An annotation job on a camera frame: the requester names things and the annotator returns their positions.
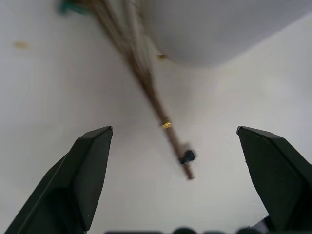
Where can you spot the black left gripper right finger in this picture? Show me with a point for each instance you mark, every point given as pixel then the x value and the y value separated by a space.
pixel 278 175

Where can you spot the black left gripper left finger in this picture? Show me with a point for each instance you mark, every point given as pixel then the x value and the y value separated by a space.
pixel 70 180

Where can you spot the brown-stemmed flower bouquet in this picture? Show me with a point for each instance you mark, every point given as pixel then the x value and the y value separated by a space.
pixel 143 73

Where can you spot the white vase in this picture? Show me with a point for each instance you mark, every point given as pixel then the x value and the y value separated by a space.
pixel 214 29

